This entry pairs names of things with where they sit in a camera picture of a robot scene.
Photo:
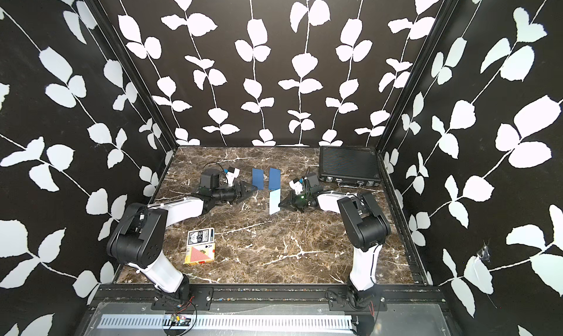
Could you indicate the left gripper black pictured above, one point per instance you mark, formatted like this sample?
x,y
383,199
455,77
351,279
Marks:
x,y
238,196

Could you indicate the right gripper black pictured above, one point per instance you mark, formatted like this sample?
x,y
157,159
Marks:
x,y
292,204

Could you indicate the white square paper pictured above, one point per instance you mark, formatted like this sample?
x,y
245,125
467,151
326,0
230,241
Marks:
x,y
274,201

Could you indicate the blue square paper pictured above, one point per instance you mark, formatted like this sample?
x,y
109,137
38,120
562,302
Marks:
x,y
274,182
258,178

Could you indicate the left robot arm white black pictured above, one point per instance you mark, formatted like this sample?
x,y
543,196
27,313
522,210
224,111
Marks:
x,y
138,239

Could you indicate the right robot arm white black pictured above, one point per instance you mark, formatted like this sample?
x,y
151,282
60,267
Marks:
x,y
366,227

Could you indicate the blue white poker card box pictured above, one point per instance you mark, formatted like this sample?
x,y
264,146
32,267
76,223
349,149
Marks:
x,y
202,237

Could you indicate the yellow red card box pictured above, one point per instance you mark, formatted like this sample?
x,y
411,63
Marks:
x,y
200,254

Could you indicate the black case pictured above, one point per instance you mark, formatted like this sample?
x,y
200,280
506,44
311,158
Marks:
x,y
349,166

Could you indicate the small green circuit board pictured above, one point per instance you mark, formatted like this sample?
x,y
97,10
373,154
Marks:
x,y
180,321

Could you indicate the white perforated strip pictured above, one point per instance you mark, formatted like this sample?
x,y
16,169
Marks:
x,y
275,323

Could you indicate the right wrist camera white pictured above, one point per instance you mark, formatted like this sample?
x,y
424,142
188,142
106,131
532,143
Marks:
x,y
297,186

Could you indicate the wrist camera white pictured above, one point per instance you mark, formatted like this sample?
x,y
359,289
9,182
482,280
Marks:
x,y
231,174
297,186

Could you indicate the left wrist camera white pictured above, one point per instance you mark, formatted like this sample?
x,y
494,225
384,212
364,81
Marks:
x,y
231,174

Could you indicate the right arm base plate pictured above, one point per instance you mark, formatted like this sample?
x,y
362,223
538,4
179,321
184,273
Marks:
x,y
348,299

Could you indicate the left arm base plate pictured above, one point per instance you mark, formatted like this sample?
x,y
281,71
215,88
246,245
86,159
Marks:
x,y
195,298

